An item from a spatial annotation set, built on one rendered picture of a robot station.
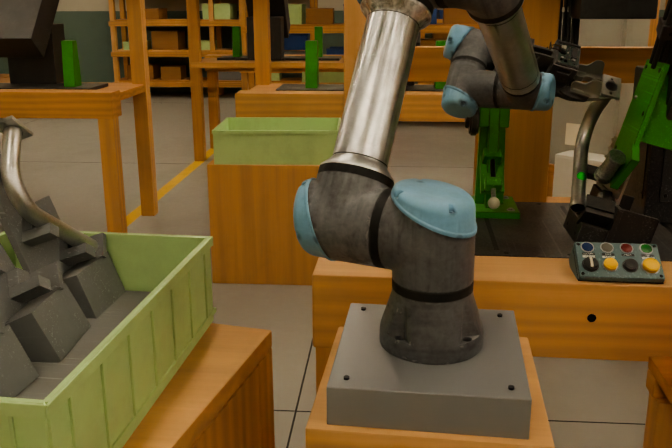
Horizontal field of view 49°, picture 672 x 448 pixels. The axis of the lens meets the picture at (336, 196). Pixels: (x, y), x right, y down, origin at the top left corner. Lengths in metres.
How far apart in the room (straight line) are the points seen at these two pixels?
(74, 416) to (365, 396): 0.36
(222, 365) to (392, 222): 0.45
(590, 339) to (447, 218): 0.55
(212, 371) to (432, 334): 0.43
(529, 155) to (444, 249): 0.98
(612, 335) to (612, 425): 1.34
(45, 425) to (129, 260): 0.62
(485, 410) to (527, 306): 0.45
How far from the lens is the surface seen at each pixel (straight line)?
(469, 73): 1.54
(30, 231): 1.38
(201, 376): 1.28
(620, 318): 1.45
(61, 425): 0.95
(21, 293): 1.30
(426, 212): 0.98
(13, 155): 1.36
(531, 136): 1.94
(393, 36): 1.15
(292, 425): 2.63
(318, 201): 1.07
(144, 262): 1.48
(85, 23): 12.46
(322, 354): 1.46
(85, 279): 1.40
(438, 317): 1.03
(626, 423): 2.81
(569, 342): 1.45
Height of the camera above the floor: 1.39
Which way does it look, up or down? 15 degrees down
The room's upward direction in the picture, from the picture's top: straight up
